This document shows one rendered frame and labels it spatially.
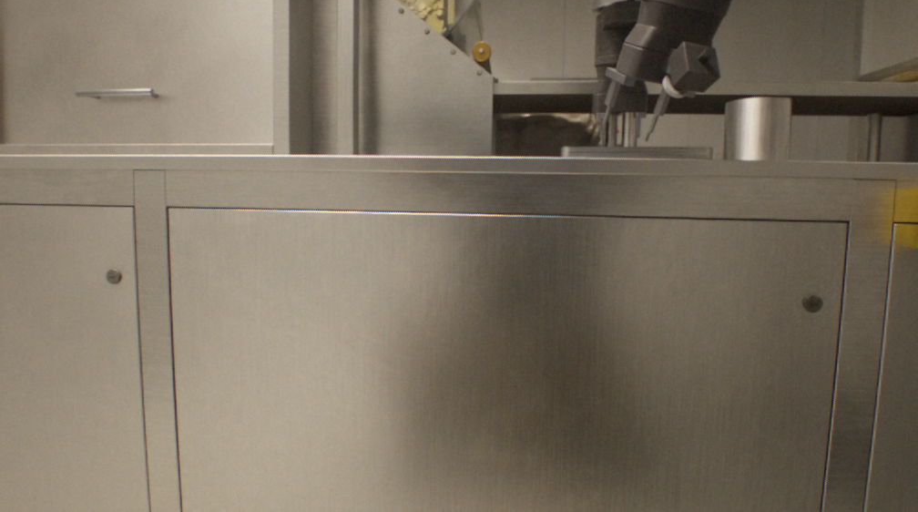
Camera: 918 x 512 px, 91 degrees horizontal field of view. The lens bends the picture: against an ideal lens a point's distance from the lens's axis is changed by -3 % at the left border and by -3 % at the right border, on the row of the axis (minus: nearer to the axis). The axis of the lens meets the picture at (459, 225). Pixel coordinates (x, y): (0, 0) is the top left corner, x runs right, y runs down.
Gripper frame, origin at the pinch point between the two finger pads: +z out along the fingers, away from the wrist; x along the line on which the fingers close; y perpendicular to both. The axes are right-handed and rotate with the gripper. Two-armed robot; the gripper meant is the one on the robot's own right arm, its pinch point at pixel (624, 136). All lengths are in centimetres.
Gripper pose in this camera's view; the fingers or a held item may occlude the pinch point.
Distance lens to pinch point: 53.9
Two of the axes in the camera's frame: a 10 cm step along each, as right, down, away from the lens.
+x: 9.8, 1.2, 1.6
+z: -1.8, 8.7, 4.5
